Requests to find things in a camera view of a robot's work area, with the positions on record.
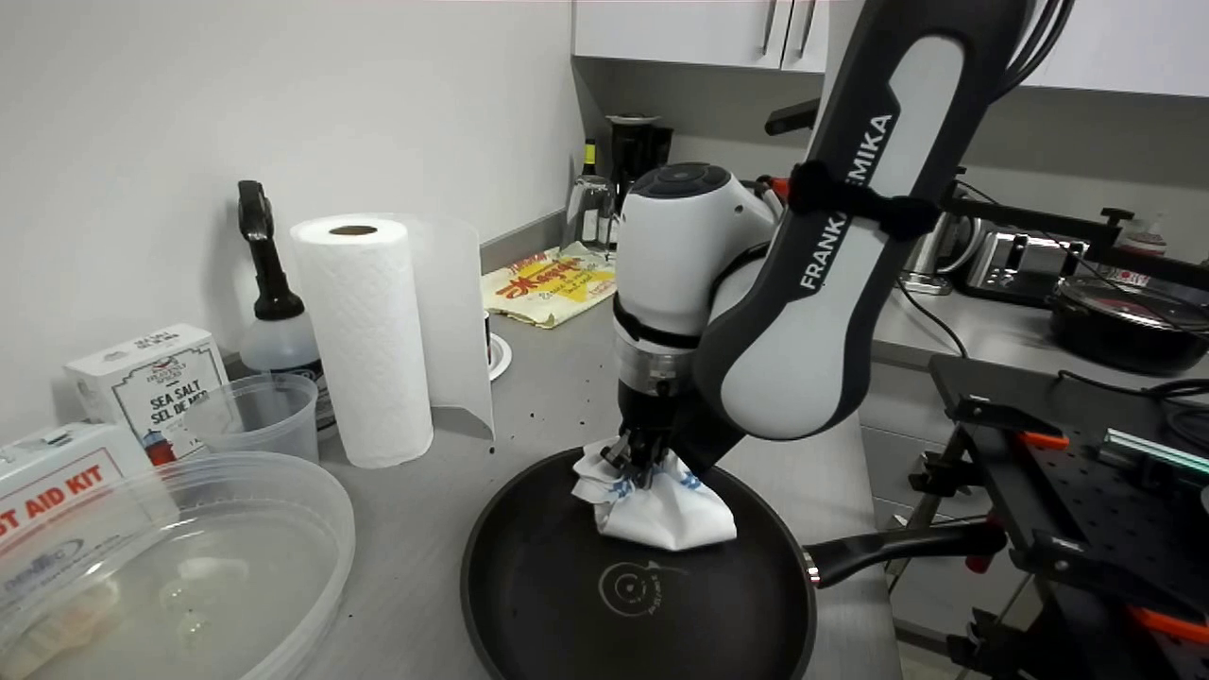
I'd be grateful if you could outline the black perforated mounting table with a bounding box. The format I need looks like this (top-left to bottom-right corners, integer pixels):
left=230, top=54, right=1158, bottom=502
left=907, top=355, right=1209, bottom=680

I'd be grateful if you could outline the white sea salt box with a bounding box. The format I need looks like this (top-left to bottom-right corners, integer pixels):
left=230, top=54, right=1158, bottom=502
left=67, top=326, right=225, bottom=459

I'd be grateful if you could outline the small clear plastic container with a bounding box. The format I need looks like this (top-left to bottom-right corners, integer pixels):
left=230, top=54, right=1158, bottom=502
left=208, top=376, right=316, bottom=459

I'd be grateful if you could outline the black round pot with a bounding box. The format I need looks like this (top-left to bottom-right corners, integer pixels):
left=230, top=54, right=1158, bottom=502
left=1051, top=275, right=1209, bottom=377

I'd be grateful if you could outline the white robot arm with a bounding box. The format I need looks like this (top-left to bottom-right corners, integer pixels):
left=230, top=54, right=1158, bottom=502
left=603, top=0, right=1075, bottom=484

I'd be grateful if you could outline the white paper towel roll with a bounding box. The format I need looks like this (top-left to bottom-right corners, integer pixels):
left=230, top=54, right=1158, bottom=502
left=289, top=217, right=495, bottom=470

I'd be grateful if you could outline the clear plastic bowl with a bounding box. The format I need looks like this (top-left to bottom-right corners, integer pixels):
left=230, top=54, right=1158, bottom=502
left=0, top=454, right=354, bottom=680

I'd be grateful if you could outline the first aid kit box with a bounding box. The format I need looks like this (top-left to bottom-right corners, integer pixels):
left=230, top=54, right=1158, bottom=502
left=0, top=422, right=176, bottom=600

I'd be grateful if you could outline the silver toaster appliance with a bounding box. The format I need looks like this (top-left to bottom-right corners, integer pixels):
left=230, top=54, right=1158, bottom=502
left=933, top=211, right=1089, bottom=308

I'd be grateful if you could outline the black frying pan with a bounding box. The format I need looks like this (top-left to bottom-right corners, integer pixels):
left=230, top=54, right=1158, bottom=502
left=461, top=450, right=1004, bottom=680

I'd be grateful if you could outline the yellow printed bag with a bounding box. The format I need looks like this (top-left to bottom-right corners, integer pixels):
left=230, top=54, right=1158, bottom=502
left=478, top=245, right=617, bottom=329

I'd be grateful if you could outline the white blue-striped dish cloth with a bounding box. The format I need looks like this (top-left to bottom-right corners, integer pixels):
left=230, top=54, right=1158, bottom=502
left=570, top=450, right=735, bottom=553

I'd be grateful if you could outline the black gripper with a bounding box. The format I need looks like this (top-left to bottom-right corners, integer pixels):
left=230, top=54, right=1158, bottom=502
left=609, top=386, right=743, bottom=489

